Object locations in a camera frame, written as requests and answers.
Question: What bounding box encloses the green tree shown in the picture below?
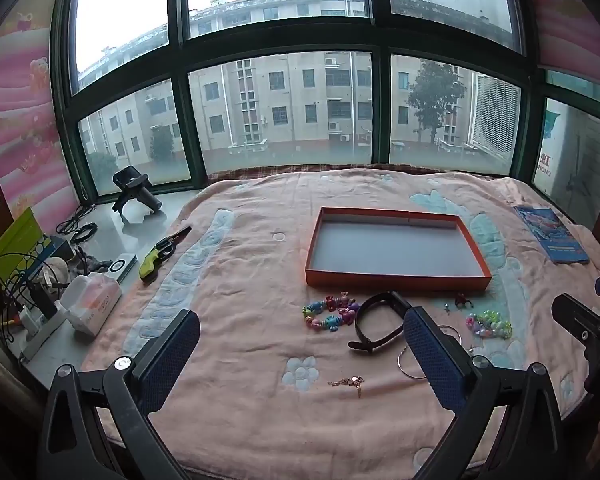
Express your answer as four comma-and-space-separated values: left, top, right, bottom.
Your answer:
407, 59, 467, 145

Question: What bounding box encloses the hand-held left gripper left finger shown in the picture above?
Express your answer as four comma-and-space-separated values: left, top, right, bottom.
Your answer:
37, 309, 201, 480

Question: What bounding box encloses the gold chain necklace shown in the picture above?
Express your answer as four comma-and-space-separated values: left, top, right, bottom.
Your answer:
328, 374, 365, 399

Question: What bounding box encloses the apartment building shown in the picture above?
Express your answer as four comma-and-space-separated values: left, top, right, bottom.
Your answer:
77, 0, 511, 173

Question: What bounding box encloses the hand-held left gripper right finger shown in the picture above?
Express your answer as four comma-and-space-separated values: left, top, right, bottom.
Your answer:
403, 306, 567, 480

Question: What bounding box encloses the green cardboard box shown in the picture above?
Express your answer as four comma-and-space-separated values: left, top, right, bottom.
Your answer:
0, 207, 47, 287

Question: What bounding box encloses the colourful candy bead bracelet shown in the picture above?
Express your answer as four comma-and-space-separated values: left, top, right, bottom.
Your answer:
301, 291, 362, 334

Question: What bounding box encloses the black coiled cable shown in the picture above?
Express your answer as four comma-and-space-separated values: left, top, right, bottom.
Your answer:
56, 203, 99, 247

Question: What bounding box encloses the dark green window frame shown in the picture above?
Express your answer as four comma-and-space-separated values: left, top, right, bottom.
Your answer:
49, 0, 600, 223

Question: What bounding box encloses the white power strip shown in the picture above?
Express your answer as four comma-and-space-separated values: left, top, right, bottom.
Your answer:
17, 300, 77, 362

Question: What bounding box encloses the toy revolver green grip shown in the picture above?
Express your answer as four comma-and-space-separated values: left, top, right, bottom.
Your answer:
138, 225, 193, 281

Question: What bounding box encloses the pink cartoon curtain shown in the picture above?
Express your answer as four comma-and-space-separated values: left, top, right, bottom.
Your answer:
0, 0, 82, 223

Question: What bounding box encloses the black charger plug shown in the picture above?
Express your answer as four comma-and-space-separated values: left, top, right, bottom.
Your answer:
27, 280, 59, 319

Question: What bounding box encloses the orange shallow tray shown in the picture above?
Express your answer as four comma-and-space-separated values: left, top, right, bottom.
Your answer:
305, 206, 493, 293

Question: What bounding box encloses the pastel bead bracelet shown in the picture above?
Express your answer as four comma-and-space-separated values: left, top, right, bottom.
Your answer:
465, 309, 513, 340

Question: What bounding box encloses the white power bank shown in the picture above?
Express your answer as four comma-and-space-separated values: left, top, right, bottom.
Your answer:
106, 252, 139, 287

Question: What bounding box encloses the black pistol-grip holder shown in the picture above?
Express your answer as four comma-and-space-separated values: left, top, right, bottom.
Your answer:
111, 165, 164, 217

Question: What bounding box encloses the blue booklet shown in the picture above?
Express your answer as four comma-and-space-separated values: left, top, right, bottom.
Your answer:
512, 204, 590, 265

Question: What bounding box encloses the white tissue pack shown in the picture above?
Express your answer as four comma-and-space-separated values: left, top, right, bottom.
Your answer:
59, 273, 124, 337

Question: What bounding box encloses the black strap bracelet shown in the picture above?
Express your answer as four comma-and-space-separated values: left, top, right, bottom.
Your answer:
347, 291, 407, 354

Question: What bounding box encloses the white louvred panel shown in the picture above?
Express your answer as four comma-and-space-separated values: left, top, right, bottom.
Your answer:
471, 72, 523, 162

